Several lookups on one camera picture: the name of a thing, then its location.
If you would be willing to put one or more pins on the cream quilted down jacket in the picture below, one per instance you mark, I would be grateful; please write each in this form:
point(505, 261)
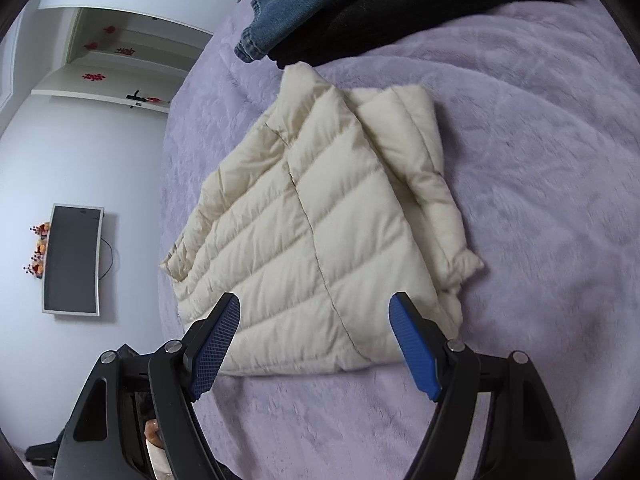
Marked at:
point(334, 200)

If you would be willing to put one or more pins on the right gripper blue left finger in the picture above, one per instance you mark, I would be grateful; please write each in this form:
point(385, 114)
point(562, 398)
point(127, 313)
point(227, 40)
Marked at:
point(209, 341)

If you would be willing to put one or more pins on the white wall shelf unit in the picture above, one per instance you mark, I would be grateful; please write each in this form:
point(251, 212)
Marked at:
point(121, 58)

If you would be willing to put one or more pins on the person's left hand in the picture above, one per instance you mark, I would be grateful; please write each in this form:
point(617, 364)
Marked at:
point(156, 450)

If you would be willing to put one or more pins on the orange flower decoration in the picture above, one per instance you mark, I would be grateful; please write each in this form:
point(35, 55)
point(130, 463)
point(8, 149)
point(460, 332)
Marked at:
point(35, 267)

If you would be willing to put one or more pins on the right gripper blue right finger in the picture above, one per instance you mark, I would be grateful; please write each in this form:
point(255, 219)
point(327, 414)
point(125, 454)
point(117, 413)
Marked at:
point(422, 344)

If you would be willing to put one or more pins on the black garment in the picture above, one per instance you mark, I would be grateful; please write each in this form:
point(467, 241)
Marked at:
point(345, 28)

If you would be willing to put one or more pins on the wall-mounted television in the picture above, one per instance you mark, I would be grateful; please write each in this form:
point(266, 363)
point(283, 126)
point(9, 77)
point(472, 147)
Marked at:
point(70, 279)

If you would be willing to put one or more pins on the lavender plush bed blanket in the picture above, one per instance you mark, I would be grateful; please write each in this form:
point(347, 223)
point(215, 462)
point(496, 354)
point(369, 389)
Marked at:
point(538, 107)

